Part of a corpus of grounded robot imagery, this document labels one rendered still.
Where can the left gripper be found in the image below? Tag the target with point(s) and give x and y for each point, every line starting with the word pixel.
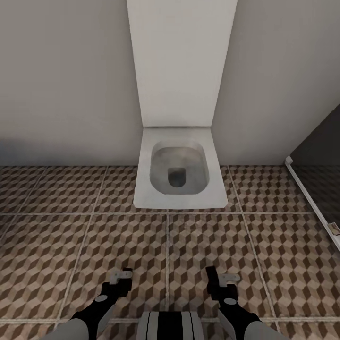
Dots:
pixel 121 289

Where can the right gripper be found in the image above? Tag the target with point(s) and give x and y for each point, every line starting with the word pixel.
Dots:
pixel 216 291

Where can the shower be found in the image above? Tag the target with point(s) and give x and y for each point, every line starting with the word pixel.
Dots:
pixel 336 239

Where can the mousetrap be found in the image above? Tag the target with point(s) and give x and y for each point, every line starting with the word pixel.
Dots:
pixel 212 275
pixel 127 269

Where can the robot trunk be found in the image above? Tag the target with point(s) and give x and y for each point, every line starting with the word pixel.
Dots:
pixel 170 325

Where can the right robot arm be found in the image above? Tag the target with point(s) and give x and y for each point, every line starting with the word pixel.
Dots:
pixel 236 321

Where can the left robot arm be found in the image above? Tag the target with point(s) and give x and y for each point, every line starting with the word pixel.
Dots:
pixel 90 323

